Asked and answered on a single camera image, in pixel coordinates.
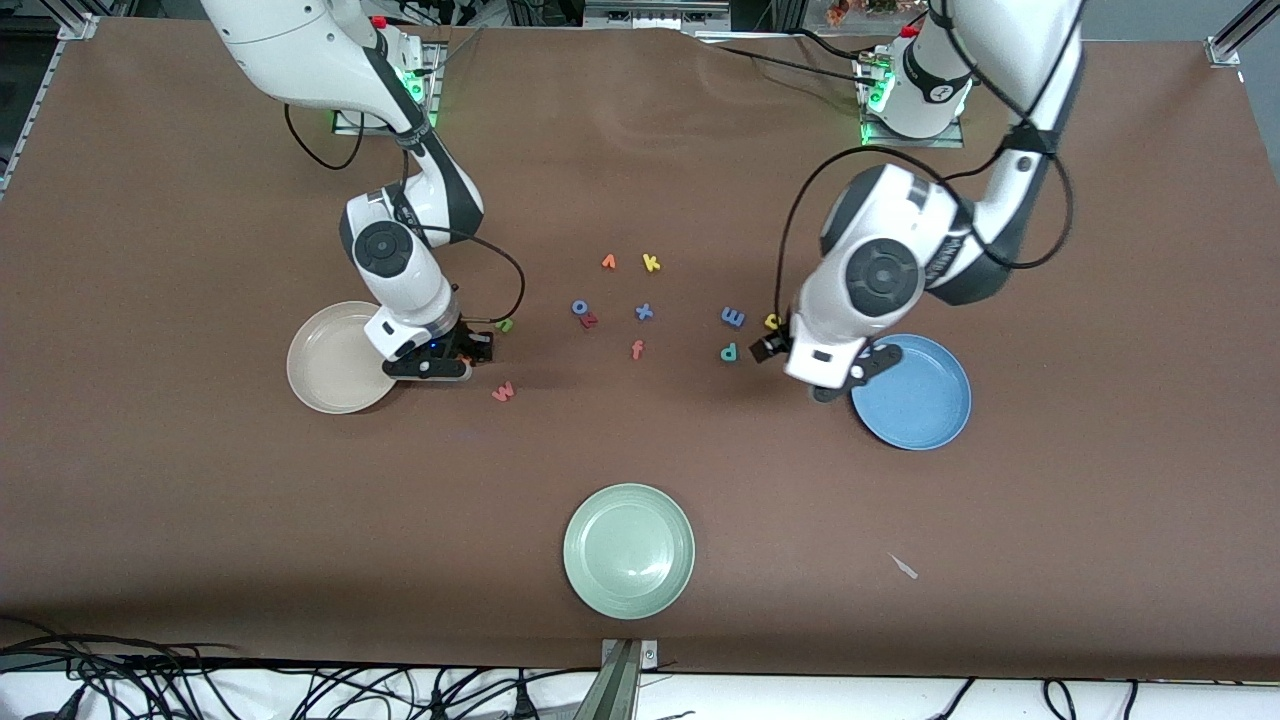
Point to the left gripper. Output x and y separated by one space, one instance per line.
771 347

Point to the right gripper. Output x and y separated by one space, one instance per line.
466 344

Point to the blue foam letter m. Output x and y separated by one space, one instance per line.
732 317

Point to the pink foam letter w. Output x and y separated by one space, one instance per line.
503 391

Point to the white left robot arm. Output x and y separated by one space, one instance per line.
920 215

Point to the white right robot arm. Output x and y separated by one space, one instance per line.
410 280

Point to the beige round plate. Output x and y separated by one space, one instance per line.
330 365

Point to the blue round plate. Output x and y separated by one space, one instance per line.
920 400

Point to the brown table cover sheet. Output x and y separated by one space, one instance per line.
640 440

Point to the pale green round plate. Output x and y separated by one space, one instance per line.
629 551

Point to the white paper scrap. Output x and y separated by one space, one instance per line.
903 566

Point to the small orange decoration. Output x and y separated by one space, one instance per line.
838 10

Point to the grey metal box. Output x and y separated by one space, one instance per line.
655 14

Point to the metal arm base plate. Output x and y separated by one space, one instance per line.
440 70
948 141

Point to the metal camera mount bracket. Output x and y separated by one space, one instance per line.
620 690

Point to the aluminium frame rail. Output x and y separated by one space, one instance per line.
78 28
1225 48

